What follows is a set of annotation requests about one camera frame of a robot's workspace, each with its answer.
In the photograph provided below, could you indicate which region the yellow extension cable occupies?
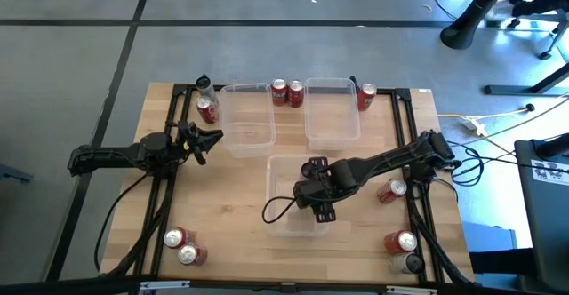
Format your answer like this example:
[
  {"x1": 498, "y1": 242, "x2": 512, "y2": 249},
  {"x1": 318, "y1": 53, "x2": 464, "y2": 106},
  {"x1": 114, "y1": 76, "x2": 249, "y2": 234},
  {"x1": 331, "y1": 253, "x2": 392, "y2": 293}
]
[{"x1": 437, "y1": 91, "x2": 569, "y2": 150}]

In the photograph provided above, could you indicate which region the red Coca-Cola soda can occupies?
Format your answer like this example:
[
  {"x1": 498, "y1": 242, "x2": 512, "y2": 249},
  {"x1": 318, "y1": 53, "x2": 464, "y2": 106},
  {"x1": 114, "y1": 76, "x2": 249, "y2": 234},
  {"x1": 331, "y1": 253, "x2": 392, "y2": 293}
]
[
  {"x1": 177, "y1": 242, "x2": 209, "y2": 267},
  {"x1": 376, "y1": 179, "x2": 408, "y2": 205},
  {"x1": 196, "y1": 95, "x2": 220, "y2": 125},
  {"x1": 286, "y1": 79, "x2": 306, "y2": 108}
]

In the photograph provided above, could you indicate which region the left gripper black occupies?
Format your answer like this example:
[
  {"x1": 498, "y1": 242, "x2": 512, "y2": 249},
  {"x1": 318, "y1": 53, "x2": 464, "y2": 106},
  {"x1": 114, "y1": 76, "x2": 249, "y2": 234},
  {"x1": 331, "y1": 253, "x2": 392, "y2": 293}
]
[{"x1": 176, "y1": 120, "x2": 225, "y2": 166}]

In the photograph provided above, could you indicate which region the black cable bundle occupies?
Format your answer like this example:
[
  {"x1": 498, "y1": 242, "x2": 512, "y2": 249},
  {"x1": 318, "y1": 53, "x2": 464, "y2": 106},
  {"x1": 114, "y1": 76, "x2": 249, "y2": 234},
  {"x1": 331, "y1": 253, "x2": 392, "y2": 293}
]
[{"x1": 446, "y1": 140, "x2": 539, "y2": 187}]

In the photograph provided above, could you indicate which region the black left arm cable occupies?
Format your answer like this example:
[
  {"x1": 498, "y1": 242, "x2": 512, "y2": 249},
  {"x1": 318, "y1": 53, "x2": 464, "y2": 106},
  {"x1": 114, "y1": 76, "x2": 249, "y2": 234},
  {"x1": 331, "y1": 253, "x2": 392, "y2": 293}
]
[{"x1": 93, "y1": 172, "x2": 150, "y2": 273}]

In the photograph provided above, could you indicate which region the white power strip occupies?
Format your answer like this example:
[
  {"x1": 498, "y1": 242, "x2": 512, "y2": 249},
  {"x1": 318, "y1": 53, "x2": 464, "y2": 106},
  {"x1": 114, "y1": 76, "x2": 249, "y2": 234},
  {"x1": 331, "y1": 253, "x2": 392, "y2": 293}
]
[{"x1": 460, "y1": 116, "x2": 489, "y2": 137}]

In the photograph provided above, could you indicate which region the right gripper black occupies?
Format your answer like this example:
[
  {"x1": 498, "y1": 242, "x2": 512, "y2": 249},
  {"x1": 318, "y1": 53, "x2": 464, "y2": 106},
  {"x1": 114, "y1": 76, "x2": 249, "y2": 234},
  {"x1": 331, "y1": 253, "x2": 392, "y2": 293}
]
[{"x1": 292, "y1": 155, "x2": 346, "y2": 224}]

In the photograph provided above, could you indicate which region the office chair base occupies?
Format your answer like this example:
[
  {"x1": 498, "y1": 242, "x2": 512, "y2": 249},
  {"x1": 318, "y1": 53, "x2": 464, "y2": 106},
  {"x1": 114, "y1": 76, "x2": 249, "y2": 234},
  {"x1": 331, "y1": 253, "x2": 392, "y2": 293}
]
[{"x1": 506, "y1": 8, "x2": 569, "y2": 60}]

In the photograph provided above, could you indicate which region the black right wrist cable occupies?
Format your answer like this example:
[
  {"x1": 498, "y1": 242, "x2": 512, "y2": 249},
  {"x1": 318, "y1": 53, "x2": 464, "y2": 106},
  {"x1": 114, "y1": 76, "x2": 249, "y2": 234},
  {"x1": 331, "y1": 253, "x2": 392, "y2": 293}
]
[{"x1": 261, "y1": 195, "x2": 298, "y2": 225}]

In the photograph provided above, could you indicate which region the white tag sticker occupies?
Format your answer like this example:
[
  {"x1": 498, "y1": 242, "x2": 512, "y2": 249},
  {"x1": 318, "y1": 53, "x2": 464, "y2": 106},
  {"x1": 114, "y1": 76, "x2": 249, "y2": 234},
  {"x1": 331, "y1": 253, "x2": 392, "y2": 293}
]
[{"x1": 531, "y1": 159, "x2": 569, "y2": 187}]

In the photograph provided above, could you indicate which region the silver Celsius can black top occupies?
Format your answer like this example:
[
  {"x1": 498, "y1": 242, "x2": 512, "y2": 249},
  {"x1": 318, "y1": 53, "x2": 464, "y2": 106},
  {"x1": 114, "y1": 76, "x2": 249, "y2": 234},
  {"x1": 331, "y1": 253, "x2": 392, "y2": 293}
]
[
  {"x1": 300, "y1": 160, "x2": 319, "y2": 180},
  {"x1": 388, "y1": 251, "x2": 426, "y2": 275},
  {"x1": 196, "y1": 73, "x2": 219, "y2": 103}
]

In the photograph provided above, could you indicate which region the grey metal foot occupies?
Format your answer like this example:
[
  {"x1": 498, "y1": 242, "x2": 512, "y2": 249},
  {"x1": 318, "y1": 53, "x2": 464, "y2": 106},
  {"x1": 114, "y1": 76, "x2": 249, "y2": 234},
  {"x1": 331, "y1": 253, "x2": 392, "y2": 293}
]
[{"x1": 0, "y1": 163, "x2": 35, "y2": 184}]

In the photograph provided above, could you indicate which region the black desk pedestal leg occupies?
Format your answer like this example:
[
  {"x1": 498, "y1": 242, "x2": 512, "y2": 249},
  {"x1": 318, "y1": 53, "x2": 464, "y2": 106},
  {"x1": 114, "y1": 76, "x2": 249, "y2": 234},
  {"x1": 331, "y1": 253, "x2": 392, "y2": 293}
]
[{"x1": 439, "y1": 0, "x2": 517, "y2": 51}]

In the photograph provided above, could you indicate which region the silver metal bracket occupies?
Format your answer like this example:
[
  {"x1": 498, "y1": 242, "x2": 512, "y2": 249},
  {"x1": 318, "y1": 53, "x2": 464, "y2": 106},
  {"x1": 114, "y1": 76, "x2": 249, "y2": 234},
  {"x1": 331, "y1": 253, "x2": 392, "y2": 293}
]
[
  {"x1": 385, "y1": 285, "x2": 439, "y2": 295},
  {"x1": 139, "y1": 280, "x2": 191, "y2": 292}
]

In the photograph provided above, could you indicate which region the clear plastic storage bin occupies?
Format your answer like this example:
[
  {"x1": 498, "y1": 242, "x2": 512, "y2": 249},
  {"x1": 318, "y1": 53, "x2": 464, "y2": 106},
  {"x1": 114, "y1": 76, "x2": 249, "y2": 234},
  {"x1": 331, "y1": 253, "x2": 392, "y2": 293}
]
[
  {"x1": 303, "y1": 76, "x2": 362, "y2": 151},
  {"x1": 219, "y1": 83, "x2": 277, "y2": 159},
  {"x1": 265, "y1": 153, "x2": 333, "y2": 238}
]

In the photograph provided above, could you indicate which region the red Fanta soda can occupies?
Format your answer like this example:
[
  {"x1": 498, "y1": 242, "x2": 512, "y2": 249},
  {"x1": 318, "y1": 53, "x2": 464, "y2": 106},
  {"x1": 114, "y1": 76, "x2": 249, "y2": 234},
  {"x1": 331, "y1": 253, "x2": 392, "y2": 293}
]
[
  {"x1": 163, "y1": 226, "x2": 196, "y2": 250},
  {"x1": 383, "y1": 229, "x2": 419, "y2": 255},
  {"x1": 270, "y1": 77, "x2": 289, "y2": 108},
  {"x1": 357, "y1": 83, "x2": 378, "y2": 113}
]

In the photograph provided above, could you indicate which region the black equipment case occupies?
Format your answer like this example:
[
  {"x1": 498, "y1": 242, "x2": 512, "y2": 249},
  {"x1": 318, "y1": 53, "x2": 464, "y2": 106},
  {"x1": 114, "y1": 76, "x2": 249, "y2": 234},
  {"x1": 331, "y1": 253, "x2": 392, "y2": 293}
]
[{"x1": 514, "y1": 132, "x2": 569, "y2": 295}]

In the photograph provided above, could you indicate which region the black desk foot bar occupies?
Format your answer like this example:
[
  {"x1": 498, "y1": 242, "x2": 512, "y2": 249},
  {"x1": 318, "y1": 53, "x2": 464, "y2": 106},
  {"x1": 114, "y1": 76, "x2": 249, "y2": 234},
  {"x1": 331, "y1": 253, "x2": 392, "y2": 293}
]
[{"x1": 483, "y1": 61, "x2": 569, "y2": 97}]

